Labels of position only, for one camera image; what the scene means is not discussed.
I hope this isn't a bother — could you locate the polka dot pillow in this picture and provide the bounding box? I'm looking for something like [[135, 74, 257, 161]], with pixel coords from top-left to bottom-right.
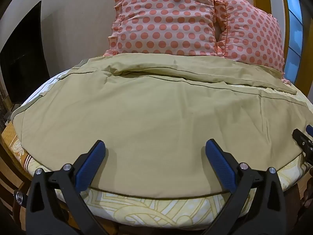
[[103, 0, 228, 57], [213, 0, 291, 85]]

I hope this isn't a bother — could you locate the wooden bed frame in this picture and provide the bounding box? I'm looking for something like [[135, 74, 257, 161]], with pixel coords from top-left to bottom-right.
[[0, 125, 74, 235]]

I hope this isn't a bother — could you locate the window with yellow frame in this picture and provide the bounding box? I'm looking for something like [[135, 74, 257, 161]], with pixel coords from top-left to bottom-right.
[[252, 0, 313, 86]]

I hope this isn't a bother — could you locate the dark television screen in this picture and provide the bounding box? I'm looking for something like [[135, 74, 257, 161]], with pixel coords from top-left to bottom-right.
[[0, 1, 50, 104]]

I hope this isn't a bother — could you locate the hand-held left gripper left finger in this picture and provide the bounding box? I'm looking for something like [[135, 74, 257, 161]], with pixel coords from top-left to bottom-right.
[[25, 140, 109, 235]]

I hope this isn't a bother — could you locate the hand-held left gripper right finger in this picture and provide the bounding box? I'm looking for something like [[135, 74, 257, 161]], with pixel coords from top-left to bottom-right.
[[199, 139, 292, 235]]

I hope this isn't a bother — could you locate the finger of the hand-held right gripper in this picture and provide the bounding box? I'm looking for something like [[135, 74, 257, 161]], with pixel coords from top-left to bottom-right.
[[292, 125, 313, 165]]

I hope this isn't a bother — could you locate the yellow patterned bed sheet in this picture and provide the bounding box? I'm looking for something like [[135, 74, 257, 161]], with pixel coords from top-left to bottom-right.
[[5, 69, 313, 229]]

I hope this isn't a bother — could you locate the olive green bed cover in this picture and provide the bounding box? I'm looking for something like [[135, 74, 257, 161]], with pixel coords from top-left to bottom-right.
[[10, 53, 313, 199]]

